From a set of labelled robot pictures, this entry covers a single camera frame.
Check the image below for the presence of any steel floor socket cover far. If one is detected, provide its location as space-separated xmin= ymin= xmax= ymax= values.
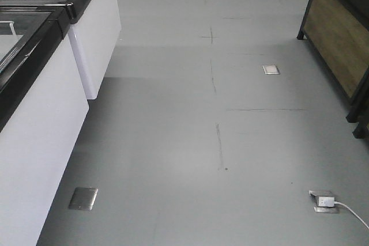
xmin=262 ymin=65 xmax=280 ymax=75

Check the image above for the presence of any steel floor socket cover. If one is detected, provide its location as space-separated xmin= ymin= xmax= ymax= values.
xmin=68 ymin=187 xmax=99 ymax=211
xmin=262 ymin=65 xmax=280 ymax=75

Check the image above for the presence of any far white chest freezer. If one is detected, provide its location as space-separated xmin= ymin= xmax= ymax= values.
xmin=1 ymin=0 xmax=121 ymax=100

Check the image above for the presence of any white chest freezer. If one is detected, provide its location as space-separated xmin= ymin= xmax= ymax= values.
xmin=1 ymin=0 xmax=121 ymax=100
xmin=1 ymin=7 xmax=89 ymax=245

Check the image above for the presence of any steel floor socket cover left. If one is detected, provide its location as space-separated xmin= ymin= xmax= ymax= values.
xmin=68 ymin=187 xmax=99 ymax=211

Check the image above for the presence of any near white chest freezer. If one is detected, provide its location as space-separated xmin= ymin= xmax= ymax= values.
xmin=1 ymin=7 xmax=89 ymax=245

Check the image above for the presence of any white power plug adapter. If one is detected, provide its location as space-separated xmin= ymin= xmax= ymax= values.
xmin=316 ymin=196 xmax=335 ymax=208

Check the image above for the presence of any open floor socket box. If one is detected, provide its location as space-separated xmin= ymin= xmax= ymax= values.
xmin=308 ymin=190 xmax=338 ymax=213

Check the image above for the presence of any wooden display stand black frame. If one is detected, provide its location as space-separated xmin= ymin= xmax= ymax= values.
xmin=297 ymin=0 xmax=368 ymax=123

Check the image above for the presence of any white power cable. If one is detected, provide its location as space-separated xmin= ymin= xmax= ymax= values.
xmin=333 ymin=200 xmax=369 ymax=230

